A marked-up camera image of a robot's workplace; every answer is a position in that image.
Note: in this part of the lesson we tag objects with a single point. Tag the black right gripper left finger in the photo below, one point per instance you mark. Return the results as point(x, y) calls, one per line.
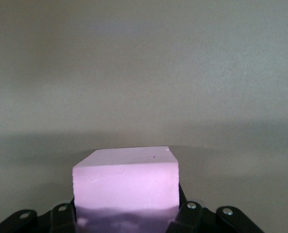
point(63, 218)

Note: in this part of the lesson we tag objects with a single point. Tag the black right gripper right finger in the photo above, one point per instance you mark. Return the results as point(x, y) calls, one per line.
point(190, 218)

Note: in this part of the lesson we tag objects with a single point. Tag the pink foam block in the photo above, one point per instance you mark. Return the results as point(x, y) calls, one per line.
point(124, 184)

